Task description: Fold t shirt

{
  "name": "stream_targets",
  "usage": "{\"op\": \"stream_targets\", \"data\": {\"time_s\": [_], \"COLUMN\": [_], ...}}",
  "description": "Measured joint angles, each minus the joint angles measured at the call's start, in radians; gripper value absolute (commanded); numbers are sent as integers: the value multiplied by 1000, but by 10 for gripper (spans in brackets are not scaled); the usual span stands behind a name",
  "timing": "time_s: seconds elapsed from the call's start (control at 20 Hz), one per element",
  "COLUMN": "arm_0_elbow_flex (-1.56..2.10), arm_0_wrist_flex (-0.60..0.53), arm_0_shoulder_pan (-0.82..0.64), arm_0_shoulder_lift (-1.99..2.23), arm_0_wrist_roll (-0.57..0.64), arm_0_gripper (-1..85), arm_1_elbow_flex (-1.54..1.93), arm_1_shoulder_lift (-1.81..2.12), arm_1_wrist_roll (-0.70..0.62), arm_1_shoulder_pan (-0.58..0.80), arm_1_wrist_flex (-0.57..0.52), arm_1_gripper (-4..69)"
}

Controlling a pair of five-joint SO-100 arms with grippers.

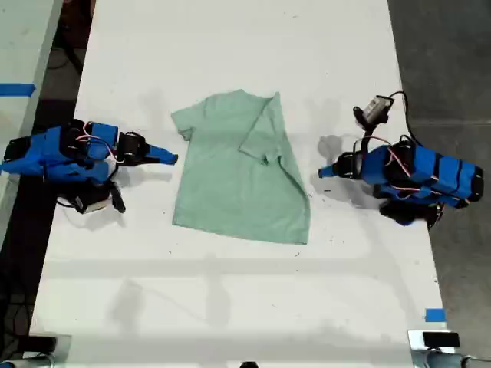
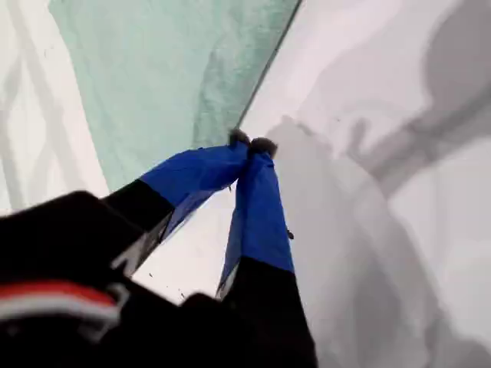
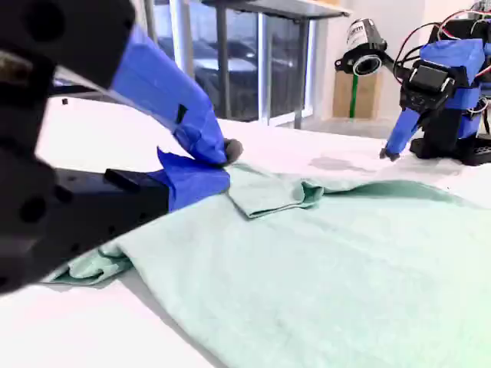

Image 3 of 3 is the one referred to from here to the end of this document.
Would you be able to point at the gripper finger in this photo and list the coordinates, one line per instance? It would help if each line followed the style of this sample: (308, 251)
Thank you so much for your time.
(192, 184)
(403, 132)
(161, 88)

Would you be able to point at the pale green T-shirt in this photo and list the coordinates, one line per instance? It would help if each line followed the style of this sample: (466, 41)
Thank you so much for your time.
(307, 268)

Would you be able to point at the brown cardboard box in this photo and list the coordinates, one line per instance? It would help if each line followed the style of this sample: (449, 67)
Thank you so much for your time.
(370, 96)

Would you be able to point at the green strip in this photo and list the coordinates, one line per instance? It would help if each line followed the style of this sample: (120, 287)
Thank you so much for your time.
(354, 96)

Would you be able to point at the white framed glass window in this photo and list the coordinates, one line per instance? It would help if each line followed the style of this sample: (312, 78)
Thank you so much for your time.
(264, 57)

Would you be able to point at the short black camera stalk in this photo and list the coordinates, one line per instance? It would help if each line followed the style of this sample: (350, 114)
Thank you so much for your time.
(392, 64)

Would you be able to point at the black camera box with lens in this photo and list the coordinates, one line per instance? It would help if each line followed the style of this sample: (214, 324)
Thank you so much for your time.
(364, 42)

